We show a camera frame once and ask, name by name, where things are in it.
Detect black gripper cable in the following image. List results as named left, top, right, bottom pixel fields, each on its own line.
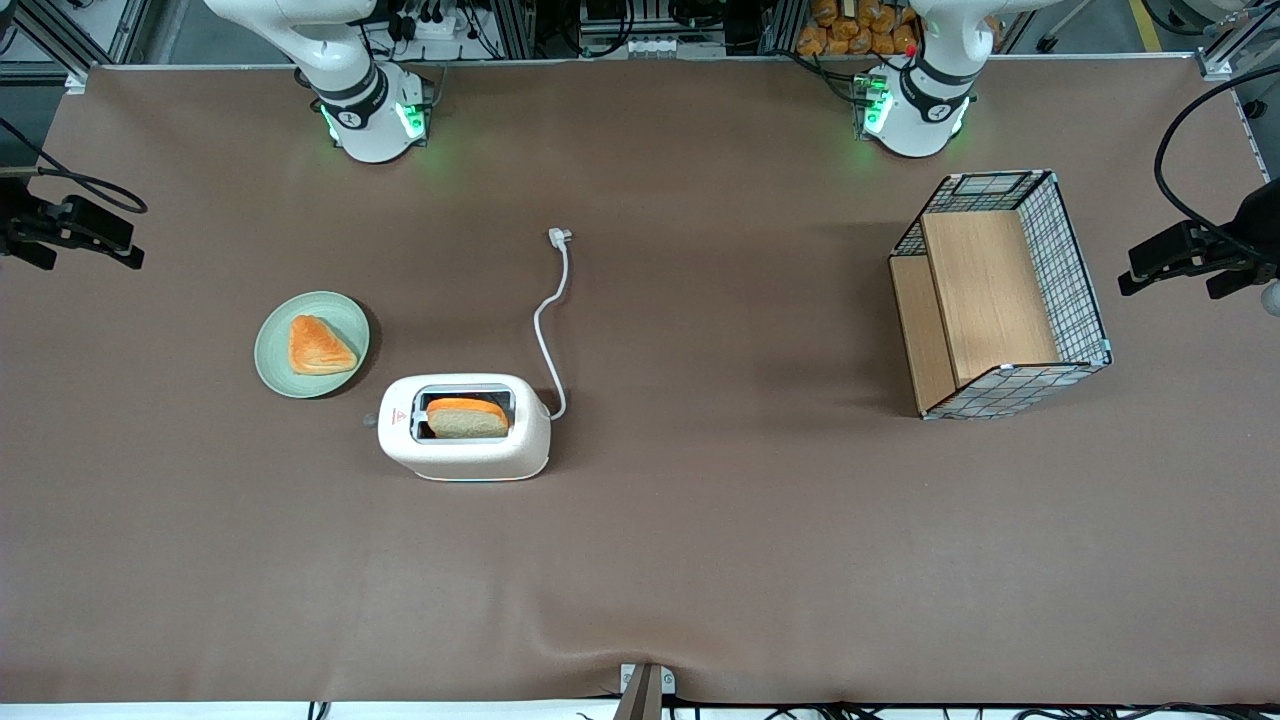
left=0, top=118, right=149, bottom=215
left=1154, top=65, right=1280, bottom=263

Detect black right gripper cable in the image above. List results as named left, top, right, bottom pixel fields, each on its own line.
left=0, top=118, right=149, bottom=215

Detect white power strip black plugs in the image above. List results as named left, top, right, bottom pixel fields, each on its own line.
left=385, top=0, right=491, bottom=43

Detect pile of orange bread rolls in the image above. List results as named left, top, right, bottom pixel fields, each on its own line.
left=797, top=0, right=921, bottom=57

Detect white toaster power cable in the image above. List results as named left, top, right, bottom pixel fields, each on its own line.
left=533, top=228, right=576, bottom=422

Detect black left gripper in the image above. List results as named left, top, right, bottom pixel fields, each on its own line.
left=1118, top=178, right=1280, bottom=300

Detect long white power strip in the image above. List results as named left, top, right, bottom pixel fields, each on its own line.
left=620, top=36, right=728, bottom=58

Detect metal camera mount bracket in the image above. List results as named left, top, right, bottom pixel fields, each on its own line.
left=612, top=662, right=677, bottom=720

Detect pale green round plate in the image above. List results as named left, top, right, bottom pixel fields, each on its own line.
left=254, top=291, right=371, bottom=399

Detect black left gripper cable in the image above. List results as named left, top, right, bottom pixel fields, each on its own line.
left=1154, top=65, right=1280, bottom=263

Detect aluminium frame post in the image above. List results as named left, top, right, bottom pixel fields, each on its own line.
left=1195, top=0, right=1280, bottom=81
left=0, top=0, right=151, bottom=96

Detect brown table cover mat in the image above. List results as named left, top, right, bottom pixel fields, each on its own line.
left=0, top=57, right=1280, bottom=706

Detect bread slice with orange crust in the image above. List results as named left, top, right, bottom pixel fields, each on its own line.
left=426, top=397, right=511, bottom=441

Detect white two-slot toaster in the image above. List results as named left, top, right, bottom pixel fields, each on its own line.
left=362, top=373, right=553, bottom=483

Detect wire basket with wood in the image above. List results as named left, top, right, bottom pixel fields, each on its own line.
left=888, top=169, right=1114, bottom=421

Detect light wooden shelf board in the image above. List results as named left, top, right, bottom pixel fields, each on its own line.
left=890, top=210, right=1061, bottom=414

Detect triangular orange toast piece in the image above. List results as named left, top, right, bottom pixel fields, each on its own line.
left=288, top=315, right=359, bottom=377

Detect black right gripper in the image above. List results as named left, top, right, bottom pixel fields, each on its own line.
left=0, top=180, right=146, bottom=271

